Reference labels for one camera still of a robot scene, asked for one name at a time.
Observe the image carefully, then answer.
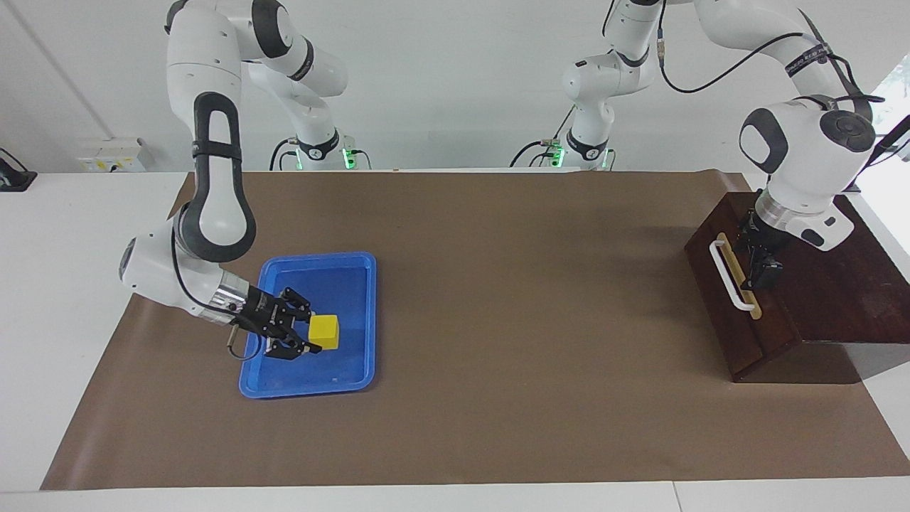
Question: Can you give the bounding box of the white wall socket box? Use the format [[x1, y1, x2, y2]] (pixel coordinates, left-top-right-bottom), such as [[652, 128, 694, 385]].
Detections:
[[77, 139, 147, 174]]

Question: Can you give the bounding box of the black base cable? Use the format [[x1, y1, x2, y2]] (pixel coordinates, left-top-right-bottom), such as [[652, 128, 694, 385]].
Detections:
[[269, 137, 301, 171], [510, 107, 578, 169]]

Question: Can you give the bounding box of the brown table mat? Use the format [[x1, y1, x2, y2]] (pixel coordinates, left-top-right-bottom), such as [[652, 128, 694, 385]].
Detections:
[[41, 169, 910, 491]]

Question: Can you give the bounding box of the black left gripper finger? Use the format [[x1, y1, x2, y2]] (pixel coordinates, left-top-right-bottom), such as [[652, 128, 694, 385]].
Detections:
[[737, 238, 756, 289], [750, 257, 784, 292]]

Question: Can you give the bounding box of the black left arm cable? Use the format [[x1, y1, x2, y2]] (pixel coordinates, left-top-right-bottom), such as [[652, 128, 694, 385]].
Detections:
[[604, 0, 886, 107]]

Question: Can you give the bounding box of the dark wooden drawer cabinet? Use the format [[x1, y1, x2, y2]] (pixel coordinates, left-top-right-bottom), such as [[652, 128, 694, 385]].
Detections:
[[684, 192, 910, 385]]

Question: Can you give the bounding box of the wooden drawer with white handle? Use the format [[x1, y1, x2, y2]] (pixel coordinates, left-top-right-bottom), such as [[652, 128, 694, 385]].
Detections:
[[684, 193, 796, 370]]

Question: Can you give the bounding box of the black stand with pole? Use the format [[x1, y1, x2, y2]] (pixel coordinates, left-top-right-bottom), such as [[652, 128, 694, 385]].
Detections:
[[846, 114, 910, 194]]

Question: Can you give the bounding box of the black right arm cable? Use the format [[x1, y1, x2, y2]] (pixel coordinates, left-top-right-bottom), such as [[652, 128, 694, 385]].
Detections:
[[171, 228, 251, 362]]

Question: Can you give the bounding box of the yellow cube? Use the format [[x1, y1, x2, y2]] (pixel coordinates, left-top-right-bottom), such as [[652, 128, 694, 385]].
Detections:
[[309, 314, 341, 351]]

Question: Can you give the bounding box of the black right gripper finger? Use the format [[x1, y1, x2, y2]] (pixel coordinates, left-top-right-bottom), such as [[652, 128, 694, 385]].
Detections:
[[279, 286, 314, 322], [264, 329, 323, 362]]

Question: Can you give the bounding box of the blue plastic tray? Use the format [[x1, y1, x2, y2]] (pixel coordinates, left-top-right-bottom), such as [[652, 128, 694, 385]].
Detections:
[[239, 251, 378, 400]]

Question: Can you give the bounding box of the black stand base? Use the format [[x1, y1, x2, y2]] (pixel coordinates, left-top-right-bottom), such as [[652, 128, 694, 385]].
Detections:
[[0, 148, 38, 193]]

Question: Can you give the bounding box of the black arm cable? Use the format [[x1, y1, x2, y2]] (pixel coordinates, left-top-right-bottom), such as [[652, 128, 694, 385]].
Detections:
[[604, 0, 886, 107], [171, 228, 251, 362]]

